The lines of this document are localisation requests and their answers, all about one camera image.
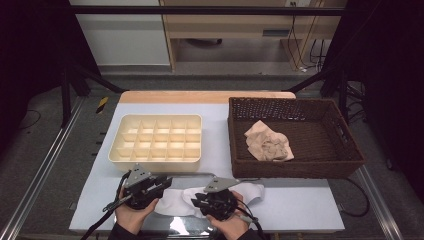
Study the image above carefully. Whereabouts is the yellow cable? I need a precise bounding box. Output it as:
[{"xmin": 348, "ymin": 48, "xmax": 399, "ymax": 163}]
[{"xmin": 288, "ymin": 0, "xmax": 325, "ymax": 71}]

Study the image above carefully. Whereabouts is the person's left hand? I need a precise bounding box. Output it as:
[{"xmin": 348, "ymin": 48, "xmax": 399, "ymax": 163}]
[{"xmin": 114, "ymin": 186, "xmax": 160, "ymax": 236}]

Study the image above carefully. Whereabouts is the cream divided storage box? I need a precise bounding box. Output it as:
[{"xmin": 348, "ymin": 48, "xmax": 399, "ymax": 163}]
[{"xmin": 108, "ymin": 113, "xmax": 203, "ymax": 173}]

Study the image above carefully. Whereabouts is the black metal stand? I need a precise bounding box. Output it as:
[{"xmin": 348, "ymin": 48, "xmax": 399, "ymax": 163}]
[
  {"xmin": 59, "ymin": 63, "xmax": 126, "ymax": 128},
  {"xmin": 286, "ymin": 64, "xmax": 351, "ymax": 124}
]

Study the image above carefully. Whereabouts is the white cabinet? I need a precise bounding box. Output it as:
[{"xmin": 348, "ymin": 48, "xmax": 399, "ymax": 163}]
[{"xmin": 68, "ymin": 0, "xmax": 171, "ymax": 67}]

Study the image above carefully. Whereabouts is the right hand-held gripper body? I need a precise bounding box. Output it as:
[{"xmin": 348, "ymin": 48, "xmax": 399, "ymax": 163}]
[{"xmin": 201, "ymin": 177, "xmax": 240, "ymax": 222}]

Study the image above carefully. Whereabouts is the person's right hand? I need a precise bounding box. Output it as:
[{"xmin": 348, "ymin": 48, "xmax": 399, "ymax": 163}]
[{"xmin": 205, "ymin": 189, "xmax": 251, "ymax": 240}]

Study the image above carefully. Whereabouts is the brown wicker basket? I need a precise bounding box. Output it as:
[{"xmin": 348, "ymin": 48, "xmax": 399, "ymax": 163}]
[{"xmin": 227, "ymin": 96, "xmax": 367, "ymax": 180}]

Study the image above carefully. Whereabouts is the thick black floor cable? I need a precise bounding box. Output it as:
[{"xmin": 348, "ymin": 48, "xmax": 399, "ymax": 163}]
[{"xmin": 338, "ymin": 178, "xmax": 370, "ymax": 218}]

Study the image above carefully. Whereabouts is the clear plastic lid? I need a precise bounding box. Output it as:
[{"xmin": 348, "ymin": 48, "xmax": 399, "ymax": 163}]
[{"xmin": 146, "ymin": 172, "xmax": 221, "ymax": 239}]

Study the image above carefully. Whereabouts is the right hand-held gripper cable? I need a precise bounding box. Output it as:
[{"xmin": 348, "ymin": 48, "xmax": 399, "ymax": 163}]
[{"xmin": 233, "ymin": 198, "xmax": 268, "ymax": 240}]

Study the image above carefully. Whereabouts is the bundle of black cables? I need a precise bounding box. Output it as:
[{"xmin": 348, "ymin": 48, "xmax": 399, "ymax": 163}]
[{"xmin": 345, "ymin": 81, "xmax": 367, "ymax": 125}]

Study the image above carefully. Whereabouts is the black hanging cable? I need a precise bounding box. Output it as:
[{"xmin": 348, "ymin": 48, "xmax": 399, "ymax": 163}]
[{"xmin": 286, "ymin": 2, "xmax": 304, "ymax": 69}]

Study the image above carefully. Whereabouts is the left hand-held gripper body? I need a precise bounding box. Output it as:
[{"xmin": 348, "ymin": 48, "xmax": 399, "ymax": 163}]
[{"xmin": 123, "ymin": 163, "xmax": 162, "ymax": 211}]

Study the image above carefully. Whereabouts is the aluminium floor rail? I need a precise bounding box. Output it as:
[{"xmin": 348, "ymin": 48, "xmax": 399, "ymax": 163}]
[
  {"xmin": 356, "ymin": 164, "xmax": 406, "ymax": 240},
  {"xmin": 0, "ymin": 96, "xmax": 86, "ymax": 240}
]

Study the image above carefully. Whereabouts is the light wooden desk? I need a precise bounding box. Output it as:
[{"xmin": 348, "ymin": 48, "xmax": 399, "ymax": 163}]
[{"xmin": 159, "ymin": 0, "xmax": 348, "ymax": 72}]

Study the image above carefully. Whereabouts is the black curtain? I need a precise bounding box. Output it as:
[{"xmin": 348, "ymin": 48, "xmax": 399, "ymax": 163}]
[
  {"xmin": 0, "ymin": 0, "xmax": 101, "ymax": 161},
  {"xmin": 321, "ymin": 0, "xmax": 424, "ymax": 201}
]

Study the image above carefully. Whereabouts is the thin black floor cable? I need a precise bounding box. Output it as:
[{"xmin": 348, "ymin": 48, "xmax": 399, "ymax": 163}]
[{"xmin": 21, "ymin": 109, "xmax": 43, "ymax": 131}]

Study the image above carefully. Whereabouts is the yellow black tape piece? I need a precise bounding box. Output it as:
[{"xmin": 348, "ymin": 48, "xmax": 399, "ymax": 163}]
[{"xmin": 95, "ymin": 96, "xmax": 110, "ymax": 115}]

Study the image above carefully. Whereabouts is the black metal crossbar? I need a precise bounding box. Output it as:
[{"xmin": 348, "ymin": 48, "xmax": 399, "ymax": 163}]
[{"xmin": 68, "ymin": 4, "xmax": 348, "ymax": 17}]

